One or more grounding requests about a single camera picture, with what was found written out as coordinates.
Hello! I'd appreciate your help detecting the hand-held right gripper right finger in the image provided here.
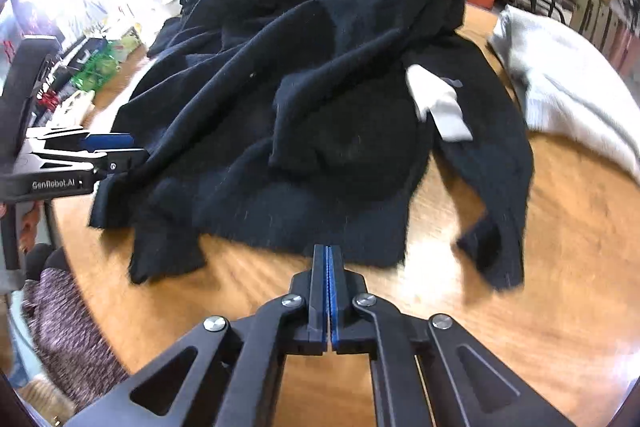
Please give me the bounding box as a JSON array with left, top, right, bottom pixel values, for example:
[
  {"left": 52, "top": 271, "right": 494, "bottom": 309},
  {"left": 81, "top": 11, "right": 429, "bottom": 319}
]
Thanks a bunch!
[{"left": 327, "top": 245, "right": 576, "bottom": 427}]

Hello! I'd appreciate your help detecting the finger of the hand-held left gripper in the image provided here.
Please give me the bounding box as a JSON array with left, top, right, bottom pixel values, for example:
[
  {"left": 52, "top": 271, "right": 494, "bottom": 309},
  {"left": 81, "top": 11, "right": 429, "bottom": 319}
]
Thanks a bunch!
[
  {"left": 22, "top": 148, "right": 151, "bottom": 180},
  {"left": 25, "top": 129, "right": 136, "bottom": 152}
]

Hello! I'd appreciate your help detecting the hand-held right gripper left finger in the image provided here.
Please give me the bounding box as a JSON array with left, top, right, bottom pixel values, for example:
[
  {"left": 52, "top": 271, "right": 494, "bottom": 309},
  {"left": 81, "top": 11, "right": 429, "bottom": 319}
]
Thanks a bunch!
[{"left": 65, "top": 245, "right": 330, "bottom": 427}]

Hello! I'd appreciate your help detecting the black fleece sweater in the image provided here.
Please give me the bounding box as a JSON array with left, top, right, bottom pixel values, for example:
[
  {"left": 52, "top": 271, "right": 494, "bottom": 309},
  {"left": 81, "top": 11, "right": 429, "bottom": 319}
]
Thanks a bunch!
[{"left": 89, "top": 0, "right": 536, "bottom": 292}]

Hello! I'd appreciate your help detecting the person's left hand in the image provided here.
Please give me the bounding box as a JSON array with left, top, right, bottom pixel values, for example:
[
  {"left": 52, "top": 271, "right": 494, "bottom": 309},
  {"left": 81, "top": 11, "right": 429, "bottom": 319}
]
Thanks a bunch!
[{"left": 22, "top": 203, "right": 48, "bottom": 258}]

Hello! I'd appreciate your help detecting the green plastic basket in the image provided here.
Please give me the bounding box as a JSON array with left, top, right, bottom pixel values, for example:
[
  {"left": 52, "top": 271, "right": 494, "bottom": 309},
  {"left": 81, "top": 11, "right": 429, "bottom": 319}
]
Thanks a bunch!
[{"left": 70, "top": 39, "right": 122, "bottom": 92}]

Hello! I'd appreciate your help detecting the open black box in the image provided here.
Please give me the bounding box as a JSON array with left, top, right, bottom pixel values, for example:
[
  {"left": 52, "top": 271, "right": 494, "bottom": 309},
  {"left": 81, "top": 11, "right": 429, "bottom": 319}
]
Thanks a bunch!
[{"left": 57, "top": 34, "right": 108, "bottom": 72}]

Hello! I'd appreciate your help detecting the person's patterned purple clothing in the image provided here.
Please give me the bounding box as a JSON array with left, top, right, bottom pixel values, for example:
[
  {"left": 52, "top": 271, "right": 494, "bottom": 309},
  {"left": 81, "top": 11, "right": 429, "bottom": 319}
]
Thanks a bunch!
[{"left": 20, "top": 247, "right": 133, "bottom": 413}]

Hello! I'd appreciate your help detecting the light grey folded sweater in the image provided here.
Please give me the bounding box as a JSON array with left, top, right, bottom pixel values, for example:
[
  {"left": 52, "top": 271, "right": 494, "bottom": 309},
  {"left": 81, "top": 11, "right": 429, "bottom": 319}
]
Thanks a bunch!
[{"left": 487, "top": 4, "right": 640, "bottom": 185}]

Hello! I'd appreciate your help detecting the olive suitcase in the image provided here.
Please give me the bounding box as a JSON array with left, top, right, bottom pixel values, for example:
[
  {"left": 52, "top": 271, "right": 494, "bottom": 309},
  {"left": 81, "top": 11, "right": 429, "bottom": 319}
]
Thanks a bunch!
[{"left": 570, "top": 0, "right": 608, "bottom": 42}]

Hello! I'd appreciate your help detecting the pink ribbed suitcase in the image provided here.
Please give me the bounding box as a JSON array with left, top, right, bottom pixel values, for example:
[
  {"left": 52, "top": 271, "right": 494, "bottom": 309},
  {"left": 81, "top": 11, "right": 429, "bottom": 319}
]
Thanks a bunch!
[{"left": 607, "top": 19, "right": 640, "bottom": 75}]

